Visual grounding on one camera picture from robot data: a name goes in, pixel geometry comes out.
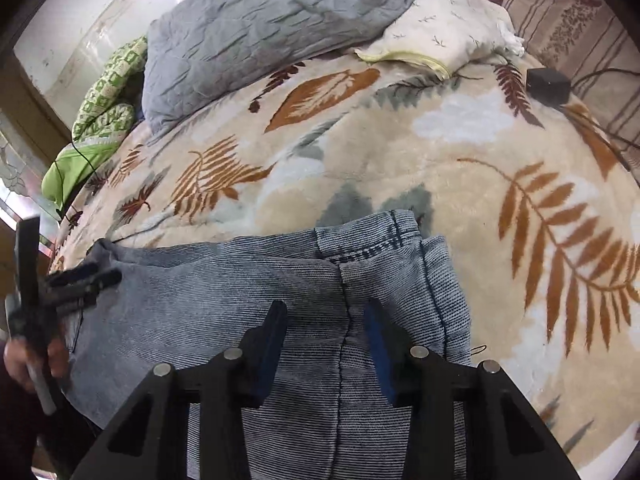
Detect green patterned quilt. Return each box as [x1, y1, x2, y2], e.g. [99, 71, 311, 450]
[71, 35, 151, 146]

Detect striped beige cushion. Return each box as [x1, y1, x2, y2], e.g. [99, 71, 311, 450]
[500, 0, 640, 161]

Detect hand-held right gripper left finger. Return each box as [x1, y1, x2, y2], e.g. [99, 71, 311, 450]
[70, 300, 289, 480]

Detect person's left forearm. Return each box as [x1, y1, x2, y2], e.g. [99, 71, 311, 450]
[0, 360, 98, 480]

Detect thin black cable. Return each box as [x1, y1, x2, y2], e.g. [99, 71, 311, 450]
[52, 135, 110, 222]

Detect beige leaf print blanket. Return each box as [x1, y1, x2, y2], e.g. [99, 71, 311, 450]
[47, 52, 640, 471]

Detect person's left hand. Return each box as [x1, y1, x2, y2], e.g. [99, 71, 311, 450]
[3, 332, 69, 392]

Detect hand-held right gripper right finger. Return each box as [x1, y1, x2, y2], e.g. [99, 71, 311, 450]
[362, 298, 583, 480]

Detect patterned glass window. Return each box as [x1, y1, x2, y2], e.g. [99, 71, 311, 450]
[0, 110, 63, 246]

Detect cream pillow with twig print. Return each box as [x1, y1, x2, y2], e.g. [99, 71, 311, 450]
[354, 0, 526, 81]

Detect grey pillow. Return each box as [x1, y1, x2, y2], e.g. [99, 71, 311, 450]
[141, 0, 442, 134]

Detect black adapter box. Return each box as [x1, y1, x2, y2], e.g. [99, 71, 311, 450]
[525, 67, 572, 107]

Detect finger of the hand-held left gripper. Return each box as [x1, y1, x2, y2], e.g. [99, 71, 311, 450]
[47, 261, 101, 288]
[54, 269, 124, 312]

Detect black adapter cable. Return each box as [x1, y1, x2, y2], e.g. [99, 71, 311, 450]
[562, 67, 640, 172]

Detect grey denim pants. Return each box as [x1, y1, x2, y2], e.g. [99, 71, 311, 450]
[60, 209, 476, 480]

